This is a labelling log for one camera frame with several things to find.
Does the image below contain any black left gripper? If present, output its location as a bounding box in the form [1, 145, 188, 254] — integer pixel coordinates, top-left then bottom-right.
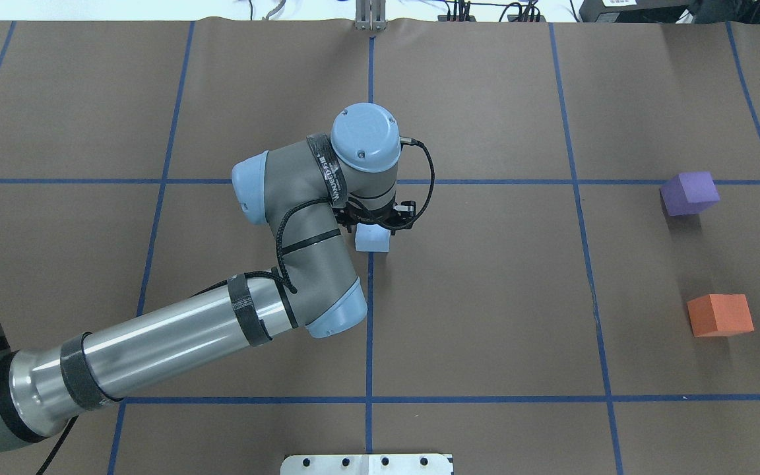
[334, 197, 417, 235]

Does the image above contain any light blue foam block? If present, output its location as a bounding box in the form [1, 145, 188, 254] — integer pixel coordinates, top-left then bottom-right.
[355, 223, 392, 253]

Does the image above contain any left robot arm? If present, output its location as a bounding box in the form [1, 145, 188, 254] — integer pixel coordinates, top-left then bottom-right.
[0, 103, 426, 452]

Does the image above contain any purple foam block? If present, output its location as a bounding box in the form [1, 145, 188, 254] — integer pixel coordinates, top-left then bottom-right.
[660, 171, 720, 216]

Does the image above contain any orange foam block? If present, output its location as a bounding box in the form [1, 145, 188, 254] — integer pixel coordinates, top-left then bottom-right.
[685, 294, 755, 337]

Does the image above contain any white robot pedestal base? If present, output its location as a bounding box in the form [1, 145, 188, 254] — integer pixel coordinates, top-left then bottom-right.
[280, 453, 455, 474]

